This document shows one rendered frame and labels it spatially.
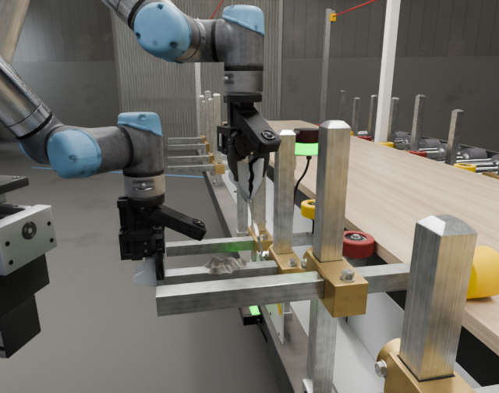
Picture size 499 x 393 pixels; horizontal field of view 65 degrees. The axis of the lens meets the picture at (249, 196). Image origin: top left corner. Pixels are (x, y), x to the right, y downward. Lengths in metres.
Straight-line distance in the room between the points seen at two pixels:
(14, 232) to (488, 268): 0.79
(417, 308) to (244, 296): 0.25
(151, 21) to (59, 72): 8.24
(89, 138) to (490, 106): 6.99
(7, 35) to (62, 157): 0.38
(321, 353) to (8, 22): 0.85
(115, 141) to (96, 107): 7.77
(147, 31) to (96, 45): 7.76
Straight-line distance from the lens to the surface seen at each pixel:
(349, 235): 0.91
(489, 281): 0.70
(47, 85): 9.05
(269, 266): 0.84
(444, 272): 0.37
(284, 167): 0.81
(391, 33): 2.41
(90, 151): 0.65
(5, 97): 0.73
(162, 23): 0.63
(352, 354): 1.02
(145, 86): 7.83
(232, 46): 0.75
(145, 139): 0.71
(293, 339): 0.90
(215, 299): 0.55
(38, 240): 0.87
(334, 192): 0.58
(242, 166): 0.77
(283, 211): 0.84
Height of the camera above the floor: 1.23
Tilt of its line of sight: 16 degrees down
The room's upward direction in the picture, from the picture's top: straight up
